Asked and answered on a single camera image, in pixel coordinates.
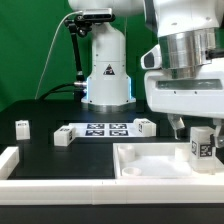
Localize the white camera cable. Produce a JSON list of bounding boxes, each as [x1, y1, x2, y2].
[[34, 10, 84, 100]]

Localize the fiducial marker sheet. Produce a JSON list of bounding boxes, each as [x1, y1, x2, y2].
[[71, 123, 139, 137]]

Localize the grey depth camera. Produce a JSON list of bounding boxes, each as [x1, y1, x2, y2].
[[82, 8, 112, 20]]

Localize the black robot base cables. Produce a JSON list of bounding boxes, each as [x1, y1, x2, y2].
[[39, 81, 88, 101]]

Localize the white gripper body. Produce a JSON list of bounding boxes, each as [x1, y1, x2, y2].
[[141, 45, 224, 119]]

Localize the white U-shaped fence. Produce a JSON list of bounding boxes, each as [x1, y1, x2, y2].
[[0, 147, 224, 205]]

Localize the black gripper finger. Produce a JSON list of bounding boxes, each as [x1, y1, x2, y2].
[[168, 114, 185, 139], [213, 119, 224, 148]]

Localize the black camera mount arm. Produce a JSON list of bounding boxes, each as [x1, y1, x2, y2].
[[64, 16, 91, 81]]

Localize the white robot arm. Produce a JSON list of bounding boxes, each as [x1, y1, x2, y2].
[[68, 0, 224, 148]]

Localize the white square tabletop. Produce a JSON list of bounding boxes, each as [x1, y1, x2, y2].
[[113, 143, 224, 179]]

